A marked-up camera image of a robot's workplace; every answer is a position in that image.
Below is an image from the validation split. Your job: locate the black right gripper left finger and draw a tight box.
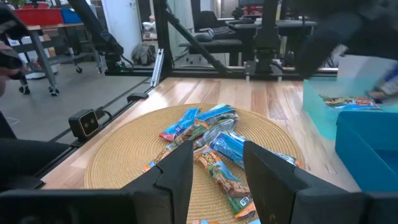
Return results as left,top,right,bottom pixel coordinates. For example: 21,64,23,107
121,140,194,224

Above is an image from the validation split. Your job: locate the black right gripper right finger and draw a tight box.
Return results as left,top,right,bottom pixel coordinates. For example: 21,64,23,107
243,141,369,224

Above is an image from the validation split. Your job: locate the green orange granola bar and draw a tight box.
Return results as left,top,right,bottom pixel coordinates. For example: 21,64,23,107
141,141,187,174

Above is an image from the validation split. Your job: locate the orange blue granola bar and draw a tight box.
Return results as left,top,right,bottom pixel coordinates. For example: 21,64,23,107
194,146,257,220
192,218,262,224

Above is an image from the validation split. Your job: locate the red green granola bar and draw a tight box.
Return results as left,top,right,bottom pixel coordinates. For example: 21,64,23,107
321,95,382,111

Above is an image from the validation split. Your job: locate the green blue granola bar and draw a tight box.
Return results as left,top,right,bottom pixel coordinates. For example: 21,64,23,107
195,119,237,147

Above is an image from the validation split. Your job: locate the green silver granola bar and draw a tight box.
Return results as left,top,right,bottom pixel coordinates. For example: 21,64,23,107
194,103,239,125

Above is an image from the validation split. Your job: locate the round woven straw placemat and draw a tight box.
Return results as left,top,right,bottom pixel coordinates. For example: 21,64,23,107
83,103,305,224

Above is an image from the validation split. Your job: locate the teal translucent plastic bin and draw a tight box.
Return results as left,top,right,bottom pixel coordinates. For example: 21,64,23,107
303,76,398,141

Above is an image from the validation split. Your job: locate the blue plastic bin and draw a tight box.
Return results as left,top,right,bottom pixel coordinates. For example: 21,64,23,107
335,110,398,192

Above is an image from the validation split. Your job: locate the black office desk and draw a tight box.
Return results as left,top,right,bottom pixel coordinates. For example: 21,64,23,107
179,18,318,67

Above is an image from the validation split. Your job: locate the black keyboard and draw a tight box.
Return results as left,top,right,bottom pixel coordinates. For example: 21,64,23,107
207,26,233,40

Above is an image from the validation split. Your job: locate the black office chair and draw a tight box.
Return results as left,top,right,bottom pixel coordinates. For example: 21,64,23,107
194,11,220,32

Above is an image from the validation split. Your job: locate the grey backpack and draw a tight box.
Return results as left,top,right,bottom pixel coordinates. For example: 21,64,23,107
131,42,156,66

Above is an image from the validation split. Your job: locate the grey metal cart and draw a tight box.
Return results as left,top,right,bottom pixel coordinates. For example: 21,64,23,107
6,22,105,96

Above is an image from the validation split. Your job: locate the blue storage bin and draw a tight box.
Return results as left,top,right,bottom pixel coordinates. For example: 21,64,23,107
60,7,83,25

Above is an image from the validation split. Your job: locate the red storage bin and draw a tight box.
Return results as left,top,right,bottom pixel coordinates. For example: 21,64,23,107
14,7,65,27

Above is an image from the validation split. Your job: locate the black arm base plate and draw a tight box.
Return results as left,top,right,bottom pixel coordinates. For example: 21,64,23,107
243,60,284,82

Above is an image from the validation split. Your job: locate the black clamp bracket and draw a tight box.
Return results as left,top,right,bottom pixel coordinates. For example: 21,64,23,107
126,92,149,103
0,111,71,191

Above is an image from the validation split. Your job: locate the small black table camera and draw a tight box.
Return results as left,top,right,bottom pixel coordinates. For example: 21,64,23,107
68,108,101,140

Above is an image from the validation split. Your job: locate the silver aluminium bracket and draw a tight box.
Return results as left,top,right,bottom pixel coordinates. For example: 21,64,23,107
150,48,165,88

